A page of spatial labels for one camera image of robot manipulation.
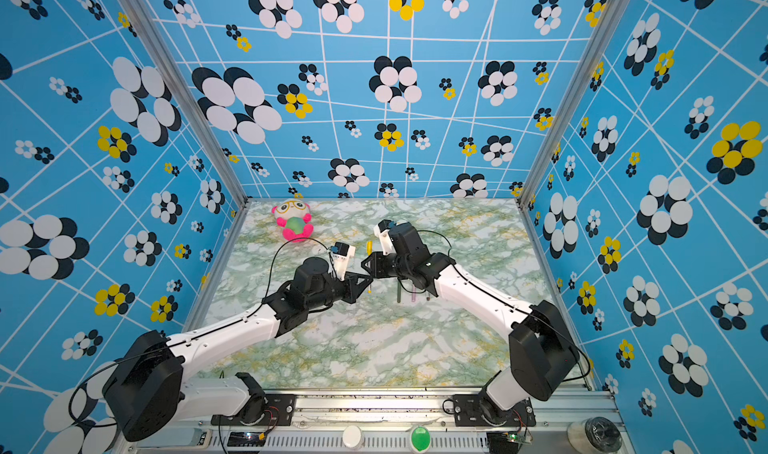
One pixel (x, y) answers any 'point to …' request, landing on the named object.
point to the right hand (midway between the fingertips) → (365, 264)
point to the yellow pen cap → (370, 247)
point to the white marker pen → (428, 296)
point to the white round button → (352, 437)
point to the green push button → (420, 439)
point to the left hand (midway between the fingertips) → (374, 278)
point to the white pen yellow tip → (369, 290)
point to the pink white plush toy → (294, 217)
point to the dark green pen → (399, 291)
